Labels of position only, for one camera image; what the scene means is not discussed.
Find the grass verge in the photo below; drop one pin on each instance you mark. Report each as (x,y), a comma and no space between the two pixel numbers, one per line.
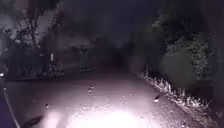
(173,91)

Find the bare dark trees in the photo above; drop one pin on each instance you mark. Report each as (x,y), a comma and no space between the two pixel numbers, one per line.
(33,26)

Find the dark asphalt path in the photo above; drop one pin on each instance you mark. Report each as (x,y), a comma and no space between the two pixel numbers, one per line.
(110,100)

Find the row of trees and bushes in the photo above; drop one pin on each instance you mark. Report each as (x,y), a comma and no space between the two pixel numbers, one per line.
(186,56)

